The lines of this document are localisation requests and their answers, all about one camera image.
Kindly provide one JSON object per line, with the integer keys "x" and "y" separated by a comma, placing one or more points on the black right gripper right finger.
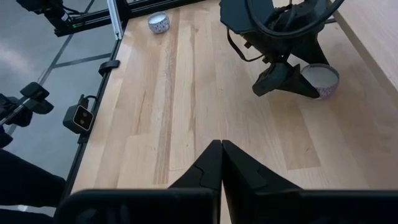
{"x": 242, "y": 174}

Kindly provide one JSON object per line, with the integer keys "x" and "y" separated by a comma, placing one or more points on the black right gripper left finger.
{"x": 208, "y": 171}

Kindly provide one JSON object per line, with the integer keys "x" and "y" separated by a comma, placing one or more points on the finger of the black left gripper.
{"x": 280, "y": 79}
{"x": 309, "y": 53}

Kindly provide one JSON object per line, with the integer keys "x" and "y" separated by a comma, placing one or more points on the small patterned basket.
{"x": 323, "y": 79}

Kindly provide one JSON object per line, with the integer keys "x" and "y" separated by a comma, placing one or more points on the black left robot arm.
{"x": 298, "y": 12}

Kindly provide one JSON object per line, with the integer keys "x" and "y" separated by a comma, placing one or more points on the silver aluminium bar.
{"x": 114, "y": 18}

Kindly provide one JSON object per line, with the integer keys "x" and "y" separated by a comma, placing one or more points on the person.
{"x": 28, "y": 180}

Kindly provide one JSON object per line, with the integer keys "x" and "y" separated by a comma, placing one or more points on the black aluminium table frame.
{"x": 140, "y": 11}

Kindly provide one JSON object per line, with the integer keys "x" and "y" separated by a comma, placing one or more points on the black table-level camera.
{"x": 77, "y": 118}

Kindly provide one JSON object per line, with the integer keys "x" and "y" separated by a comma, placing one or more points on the black frame clamp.
{"x": 109, "y": 67}

